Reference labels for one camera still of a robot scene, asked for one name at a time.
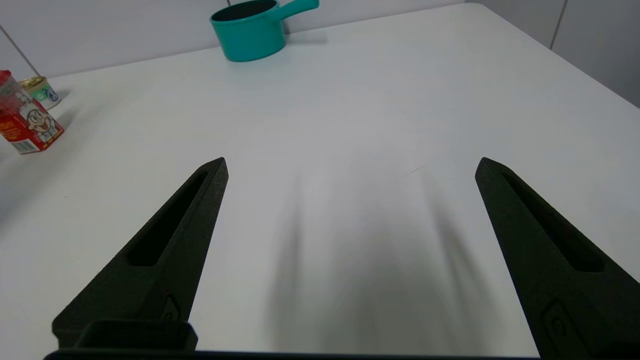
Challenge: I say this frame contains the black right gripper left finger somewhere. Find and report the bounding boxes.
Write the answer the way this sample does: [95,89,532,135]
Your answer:
[52,157,230,352]

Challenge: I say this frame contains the red snack packet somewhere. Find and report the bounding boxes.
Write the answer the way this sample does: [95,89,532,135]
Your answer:
[0,70,65,155]

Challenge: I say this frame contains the small tin can green label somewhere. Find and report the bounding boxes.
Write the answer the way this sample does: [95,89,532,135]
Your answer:
[19,76,62,111]

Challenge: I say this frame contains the teal saucepan with handle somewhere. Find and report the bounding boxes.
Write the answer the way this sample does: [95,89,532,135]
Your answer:
[209,0,320,63]

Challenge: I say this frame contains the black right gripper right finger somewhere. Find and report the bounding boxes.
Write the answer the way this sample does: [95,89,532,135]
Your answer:
[474,156,640,360]

